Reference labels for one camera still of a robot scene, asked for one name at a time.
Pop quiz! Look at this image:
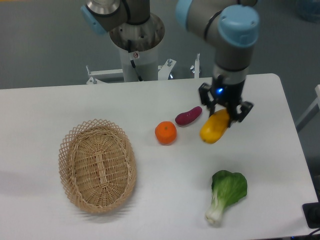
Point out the black device at table edge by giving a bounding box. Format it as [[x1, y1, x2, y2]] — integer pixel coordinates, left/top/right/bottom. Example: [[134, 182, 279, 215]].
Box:
[[302, 202, 320, 229]]

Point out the white furniture leg right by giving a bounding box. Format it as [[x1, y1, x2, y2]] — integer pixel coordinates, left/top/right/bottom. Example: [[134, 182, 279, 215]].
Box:
[[295, 84, 320, 133]]

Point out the white pedestal base frame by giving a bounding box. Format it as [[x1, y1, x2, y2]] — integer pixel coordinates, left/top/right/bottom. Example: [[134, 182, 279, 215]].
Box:
[[86, 53, 202, 85]]

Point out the blue water jug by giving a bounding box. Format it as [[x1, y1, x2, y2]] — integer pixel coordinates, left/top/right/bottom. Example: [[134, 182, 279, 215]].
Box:
[[295, 0, 320, 24]]

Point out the green bok choy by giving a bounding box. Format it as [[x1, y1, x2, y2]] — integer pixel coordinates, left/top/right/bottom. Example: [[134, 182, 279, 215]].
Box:
[[205, 170, 248, 225]]

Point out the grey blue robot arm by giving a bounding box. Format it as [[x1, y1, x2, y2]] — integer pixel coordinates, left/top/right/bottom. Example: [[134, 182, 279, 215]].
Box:
[[80, 0, 260, 124]]

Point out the yellow mango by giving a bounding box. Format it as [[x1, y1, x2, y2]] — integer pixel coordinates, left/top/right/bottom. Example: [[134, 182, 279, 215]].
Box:
[[199, 109, 230, 144]]

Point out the orange tangerine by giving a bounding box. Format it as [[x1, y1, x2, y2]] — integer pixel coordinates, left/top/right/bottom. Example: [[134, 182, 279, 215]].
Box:
[[154, 121, 177, 145]]

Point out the woven wicker basket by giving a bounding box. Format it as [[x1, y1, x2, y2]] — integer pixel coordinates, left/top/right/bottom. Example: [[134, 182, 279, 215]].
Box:
[[58, 119, 137, 214]]

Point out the purple sweet potato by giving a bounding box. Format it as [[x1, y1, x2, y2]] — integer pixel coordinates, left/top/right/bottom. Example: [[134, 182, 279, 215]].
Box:
[[175, 106, 203, 126]]

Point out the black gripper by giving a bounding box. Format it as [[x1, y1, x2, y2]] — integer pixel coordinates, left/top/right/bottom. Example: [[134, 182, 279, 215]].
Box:
[[198, 75, 254, 127]]

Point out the black cable on pedestal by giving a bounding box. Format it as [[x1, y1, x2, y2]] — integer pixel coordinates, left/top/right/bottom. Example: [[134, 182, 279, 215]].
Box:
[[127, 39, 144, 82]]

